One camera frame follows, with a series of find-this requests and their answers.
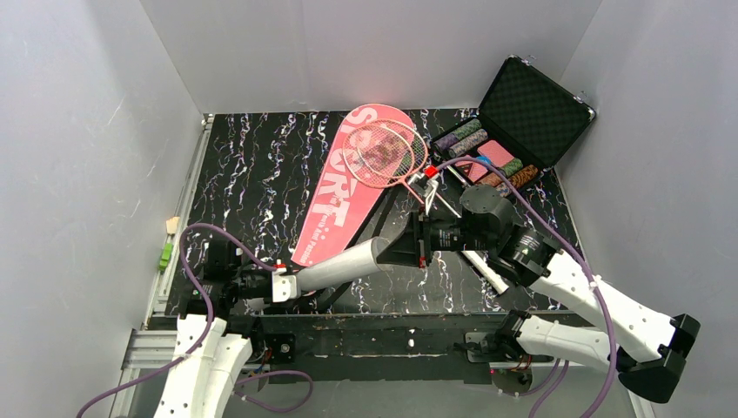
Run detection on pink badminton racket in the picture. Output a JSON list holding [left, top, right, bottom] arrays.
[[341, 124, 511, 295], [343, 119, 460, 217]]

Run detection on white shuttlecock tube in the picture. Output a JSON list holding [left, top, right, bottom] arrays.
[[296, 237, 389, 292]]

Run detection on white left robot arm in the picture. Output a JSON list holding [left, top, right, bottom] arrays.
[[154, 240, 278, 417]]

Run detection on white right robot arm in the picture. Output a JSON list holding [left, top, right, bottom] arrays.
[[376, 185, 701, 404]]

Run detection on pink card deck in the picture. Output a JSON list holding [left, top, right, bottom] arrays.
[[454, 140, 513, 183]]

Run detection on beige wooden block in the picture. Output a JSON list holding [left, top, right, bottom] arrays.
[[165, 216, 180, 236]]

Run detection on poker chip rows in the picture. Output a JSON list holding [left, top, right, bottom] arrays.
[[430, 118, 540, 197]]

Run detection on black foam-lined case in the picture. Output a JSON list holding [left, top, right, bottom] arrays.
[[429, 55, 596, 189]]

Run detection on pink racket bag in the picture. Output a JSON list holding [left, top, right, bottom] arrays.
[[292, 104, 413, 266]]

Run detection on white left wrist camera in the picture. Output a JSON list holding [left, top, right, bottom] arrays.
[[272, 259, 300, 304]]

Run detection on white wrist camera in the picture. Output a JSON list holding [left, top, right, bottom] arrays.
[[272, 259, 300, 304], [408, 165, 439, 215]]

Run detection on green clip on rail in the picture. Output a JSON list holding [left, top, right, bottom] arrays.
[[158, 242, 174, 272]]

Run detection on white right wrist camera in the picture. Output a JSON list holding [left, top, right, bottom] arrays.
[[408, 165, 439, 215]]

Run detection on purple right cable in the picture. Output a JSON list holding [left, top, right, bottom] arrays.
[[435, 157, 619, 418]]

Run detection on purple cable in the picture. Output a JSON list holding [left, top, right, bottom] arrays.
[[435, 157, 619, 418], [76, 223, 315, 418]]

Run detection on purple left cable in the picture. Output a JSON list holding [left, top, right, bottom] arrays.
[[76, 223, 315, 418]]

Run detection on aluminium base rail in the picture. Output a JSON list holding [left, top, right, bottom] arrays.
[[110, 329, 656, 417]]

